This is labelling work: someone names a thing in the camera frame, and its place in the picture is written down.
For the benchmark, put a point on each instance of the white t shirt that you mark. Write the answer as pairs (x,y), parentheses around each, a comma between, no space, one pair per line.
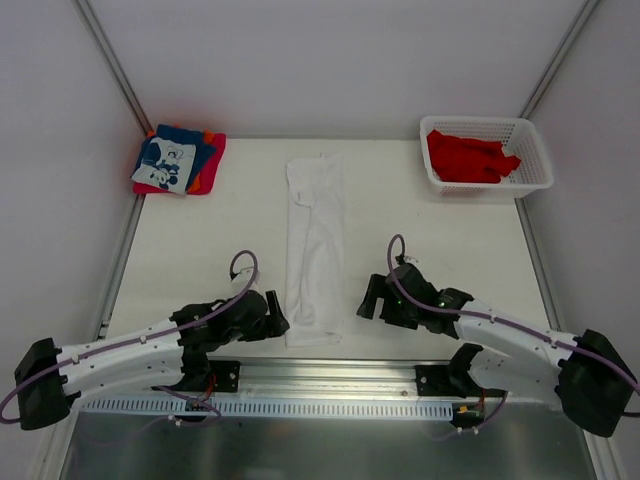
(314,293)

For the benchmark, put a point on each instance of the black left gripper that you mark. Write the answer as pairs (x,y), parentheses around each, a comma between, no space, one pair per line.
(270,320)

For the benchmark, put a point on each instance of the aluminium mounting rail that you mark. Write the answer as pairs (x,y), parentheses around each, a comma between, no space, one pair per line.
(325,372)

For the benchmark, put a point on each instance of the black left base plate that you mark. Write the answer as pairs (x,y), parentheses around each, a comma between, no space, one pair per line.
(223,376)

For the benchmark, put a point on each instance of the white plastic basket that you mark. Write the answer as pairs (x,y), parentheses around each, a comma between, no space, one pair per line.
(518,137)

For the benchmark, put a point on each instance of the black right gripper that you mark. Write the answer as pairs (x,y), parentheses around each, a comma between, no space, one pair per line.
(380,298)

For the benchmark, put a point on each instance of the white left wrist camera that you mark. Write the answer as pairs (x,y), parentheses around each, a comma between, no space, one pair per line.
(246,277)

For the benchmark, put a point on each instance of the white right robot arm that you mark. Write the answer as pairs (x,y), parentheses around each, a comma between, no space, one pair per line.
(581,375)

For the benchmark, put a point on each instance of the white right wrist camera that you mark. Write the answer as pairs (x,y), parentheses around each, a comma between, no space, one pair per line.
(405,259)

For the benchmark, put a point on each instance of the dark blue folded t shirt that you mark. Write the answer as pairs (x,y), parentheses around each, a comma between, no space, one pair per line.
(200,145)

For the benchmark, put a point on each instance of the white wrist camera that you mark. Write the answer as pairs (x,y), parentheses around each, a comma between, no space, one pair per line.
(246,277)
(405,259)

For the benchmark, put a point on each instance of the light blue printed t shirt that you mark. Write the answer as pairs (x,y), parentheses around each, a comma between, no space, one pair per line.
(165,165)

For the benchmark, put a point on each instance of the red t shirt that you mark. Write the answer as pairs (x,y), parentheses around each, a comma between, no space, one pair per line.
(468,160)

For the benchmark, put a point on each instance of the white slotted cable duct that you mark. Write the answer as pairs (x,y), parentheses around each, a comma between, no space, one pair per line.
(276,408)

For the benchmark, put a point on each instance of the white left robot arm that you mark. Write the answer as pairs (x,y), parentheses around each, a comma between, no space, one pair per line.
(40,397)

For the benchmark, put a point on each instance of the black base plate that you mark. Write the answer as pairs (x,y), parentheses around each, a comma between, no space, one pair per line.
(441,380)
(223,376)

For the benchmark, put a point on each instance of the pink folded t shirt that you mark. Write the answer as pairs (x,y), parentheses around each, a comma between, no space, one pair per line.
(210,148)

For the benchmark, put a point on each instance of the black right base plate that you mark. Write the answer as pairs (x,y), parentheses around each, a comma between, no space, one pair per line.
(441,380)

